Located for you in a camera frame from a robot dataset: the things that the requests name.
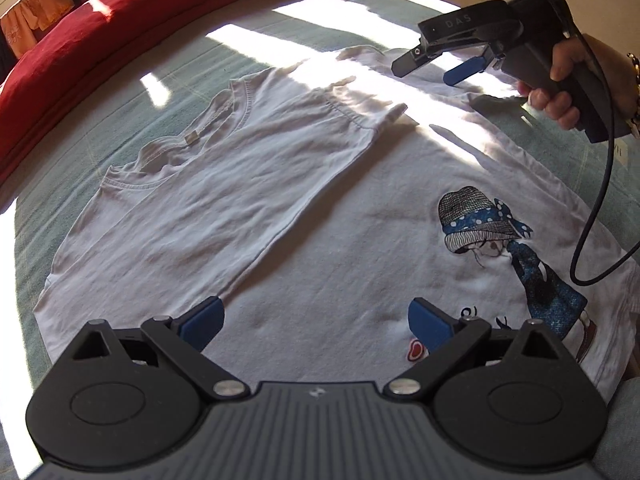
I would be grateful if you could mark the white printed t-shirt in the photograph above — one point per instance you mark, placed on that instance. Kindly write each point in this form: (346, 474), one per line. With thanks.
(300, 240)

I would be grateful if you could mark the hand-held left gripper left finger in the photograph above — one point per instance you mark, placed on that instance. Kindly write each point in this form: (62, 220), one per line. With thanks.
(202, 322)

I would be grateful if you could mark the red duvet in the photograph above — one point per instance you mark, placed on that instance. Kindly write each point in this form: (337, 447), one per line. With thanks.
(125, 30)

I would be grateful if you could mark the person's right hand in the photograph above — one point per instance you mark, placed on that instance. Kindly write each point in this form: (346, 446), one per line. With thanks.
(610, 75)

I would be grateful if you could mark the orange cloth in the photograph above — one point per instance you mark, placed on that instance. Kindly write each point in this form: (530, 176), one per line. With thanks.
(40, 10)

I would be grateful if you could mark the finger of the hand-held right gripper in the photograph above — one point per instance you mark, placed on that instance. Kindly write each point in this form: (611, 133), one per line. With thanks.
(462, 71)
(412, 61)

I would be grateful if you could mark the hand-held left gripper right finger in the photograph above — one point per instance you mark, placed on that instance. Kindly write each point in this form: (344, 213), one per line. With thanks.
(427, 325)

